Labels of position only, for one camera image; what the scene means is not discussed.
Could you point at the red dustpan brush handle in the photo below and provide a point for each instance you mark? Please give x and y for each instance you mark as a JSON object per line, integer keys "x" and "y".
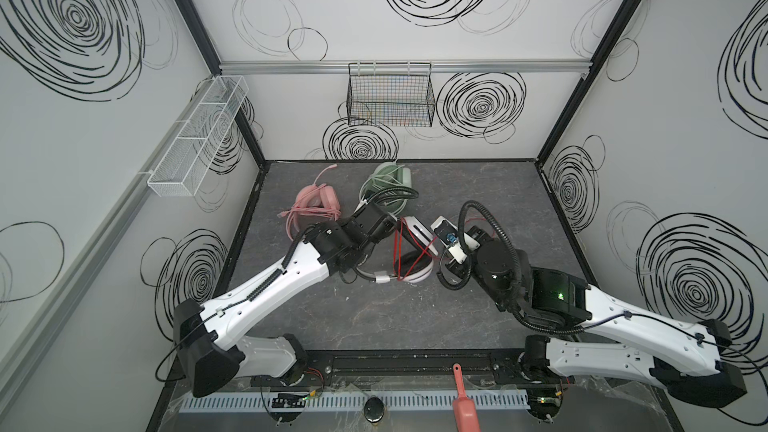
{"x": 464, "y": 408}

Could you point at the black round knob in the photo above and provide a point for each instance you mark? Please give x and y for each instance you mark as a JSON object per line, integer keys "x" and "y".
{"x": 374, "y": 410}

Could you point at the white slotted cable duct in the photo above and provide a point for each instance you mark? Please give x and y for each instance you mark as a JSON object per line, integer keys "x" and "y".
{"x": 344, "y": 401}

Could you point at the green headphones with cable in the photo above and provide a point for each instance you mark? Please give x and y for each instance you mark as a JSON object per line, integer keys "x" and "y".
{"x": 391, "y": 187}

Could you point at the pink headphones with cable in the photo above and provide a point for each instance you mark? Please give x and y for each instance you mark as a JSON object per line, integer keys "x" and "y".
{"x": 314, "y": 200}

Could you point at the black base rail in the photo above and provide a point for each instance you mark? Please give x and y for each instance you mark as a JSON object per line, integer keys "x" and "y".
{"x": 420, "y": 363}

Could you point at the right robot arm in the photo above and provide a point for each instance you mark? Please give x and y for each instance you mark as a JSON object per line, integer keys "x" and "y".
{"x": 699, "y": 332}

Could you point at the black wire basket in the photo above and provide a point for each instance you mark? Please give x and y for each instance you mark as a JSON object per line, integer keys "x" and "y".
{"x": 392, "y": 94}

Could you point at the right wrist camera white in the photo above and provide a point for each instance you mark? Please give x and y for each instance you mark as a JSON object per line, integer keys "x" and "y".
{"x": 448, "y": 235}

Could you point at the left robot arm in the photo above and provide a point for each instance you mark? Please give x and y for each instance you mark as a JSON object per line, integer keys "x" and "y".
{"x": 211, "y": 339}

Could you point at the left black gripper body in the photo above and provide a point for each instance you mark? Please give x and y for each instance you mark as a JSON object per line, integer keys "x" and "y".
{"x": 377, "y": 224}

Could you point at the clear plastic wall shelf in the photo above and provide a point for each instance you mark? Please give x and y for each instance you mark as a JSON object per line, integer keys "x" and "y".
{"x": 190, "y": 156}

